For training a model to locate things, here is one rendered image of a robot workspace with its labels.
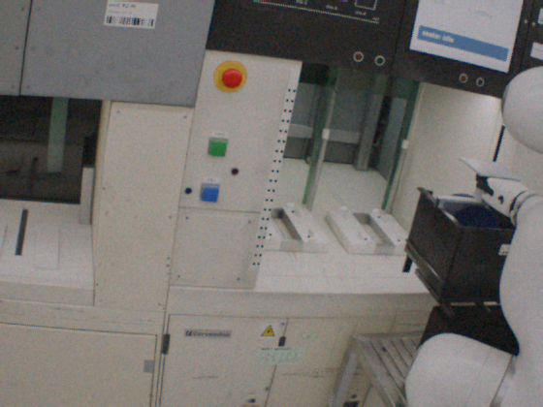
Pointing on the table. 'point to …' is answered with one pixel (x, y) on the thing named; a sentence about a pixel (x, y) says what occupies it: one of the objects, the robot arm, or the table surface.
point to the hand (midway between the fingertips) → (489, 177)
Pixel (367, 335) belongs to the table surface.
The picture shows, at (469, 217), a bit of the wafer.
